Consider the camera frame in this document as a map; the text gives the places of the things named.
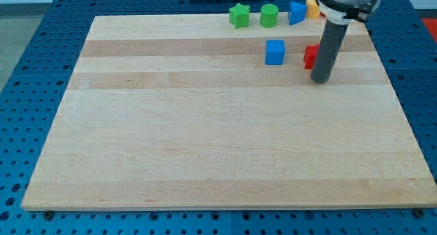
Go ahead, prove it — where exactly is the green star block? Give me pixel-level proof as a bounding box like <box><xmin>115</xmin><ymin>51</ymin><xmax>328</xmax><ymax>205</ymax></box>
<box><xmin>229</xmin><ymin>3</ymin><xmax>250</xmax><ymax>29</ymax></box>

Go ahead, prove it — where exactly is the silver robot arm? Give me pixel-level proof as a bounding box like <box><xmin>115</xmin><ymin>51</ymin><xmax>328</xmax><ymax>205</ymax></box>
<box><xmin>316</xmin><ymin>0</ymin><xmax>381</xmax><ymax>25</ymax></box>

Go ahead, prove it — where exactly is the grey cylindrical pointer tool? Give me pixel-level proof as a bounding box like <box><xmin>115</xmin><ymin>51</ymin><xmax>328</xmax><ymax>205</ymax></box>
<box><xmin>310</xmin><ymin>20</ymin><xmax>348</xmax><ymax>83</ymax></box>

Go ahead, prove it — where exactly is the blue triangle block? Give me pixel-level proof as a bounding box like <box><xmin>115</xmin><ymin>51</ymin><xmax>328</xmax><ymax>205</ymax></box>
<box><xmin>288</xmin><ymin>1</ymin><xmax>307</xmax><ymax>25</ymax></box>

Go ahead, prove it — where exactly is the red star block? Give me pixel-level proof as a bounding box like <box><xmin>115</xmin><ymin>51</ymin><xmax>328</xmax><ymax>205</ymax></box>
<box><xmin>303</xmin><ymin>44</ymin><xmax>320</xmax><ymax>70</ymax></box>

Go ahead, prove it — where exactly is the yellow hexagon block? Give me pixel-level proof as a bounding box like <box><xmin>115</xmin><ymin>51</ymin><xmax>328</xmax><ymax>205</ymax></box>
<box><xmin>305</xmin><ymin>0</ymin><xmax>320</xmax><ymax>19</ymax></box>

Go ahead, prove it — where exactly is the light wooden board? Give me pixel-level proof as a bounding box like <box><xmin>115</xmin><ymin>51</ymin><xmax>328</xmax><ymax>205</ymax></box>
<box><xmin>22</xmin><ymin>13</ymin><xmax>436</xmax><ymax>211</ymax></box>

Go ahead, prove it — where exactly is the blue cube block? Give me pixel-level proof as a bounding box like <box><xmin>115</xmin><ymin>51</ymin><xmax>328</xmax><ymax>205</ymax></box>
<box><xmin>265</xmin><ymin>40</ymin><xmax>285</xmax><ymax>65</ymax></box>

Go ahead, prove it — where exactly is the green cylinder block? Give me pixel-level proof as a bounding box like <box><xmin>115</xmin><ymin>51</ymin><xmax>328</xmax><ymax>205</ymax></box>
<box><xmin>260</xmin><ymin>4</ymin><xmax>279</xmax><ymax>28</ymax></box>

